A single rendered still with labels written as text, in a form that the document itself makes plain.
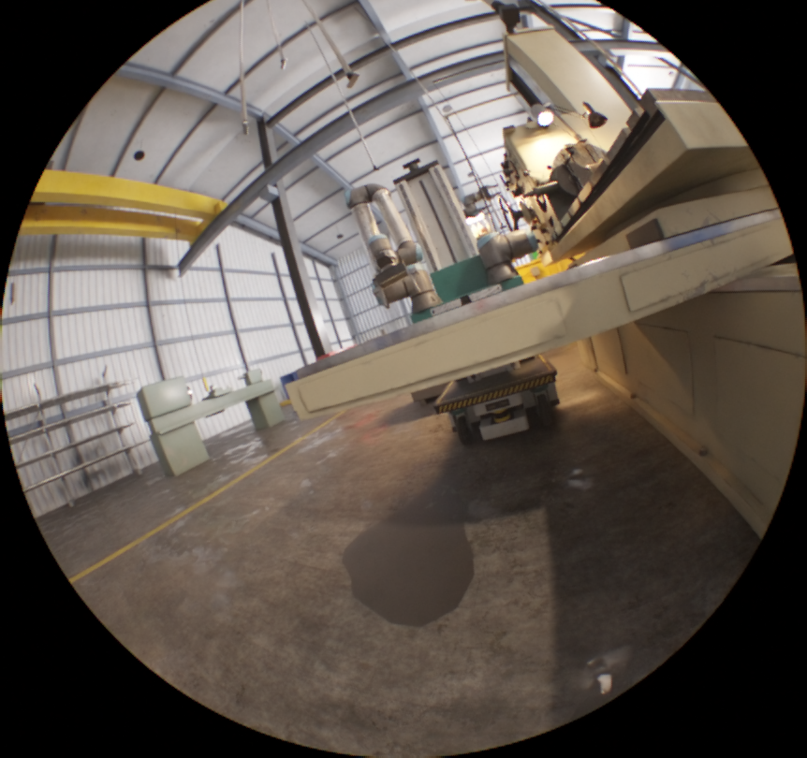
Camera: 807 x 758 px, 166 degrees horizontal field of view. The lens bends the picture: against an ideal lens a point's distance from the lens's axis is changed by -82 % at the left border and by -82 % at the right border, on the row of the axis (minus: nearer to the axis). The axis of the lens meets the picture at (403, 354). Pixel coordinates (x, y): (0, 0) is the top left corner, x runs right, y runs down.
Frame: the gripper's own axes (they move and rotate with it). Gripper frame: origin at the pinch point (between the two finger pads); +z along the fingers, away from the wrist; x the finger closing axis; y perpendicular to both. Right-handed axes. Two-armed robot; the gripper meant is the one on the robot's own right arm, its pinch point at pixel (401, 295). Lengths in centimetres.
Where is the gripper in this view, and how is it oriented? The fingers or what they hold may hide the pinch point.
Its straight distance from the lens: 109.0
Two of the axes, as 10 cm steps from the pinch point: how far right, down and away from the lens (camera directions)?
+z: 3.3, 8.7, -3.8
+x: -8.8, 4.2, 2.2
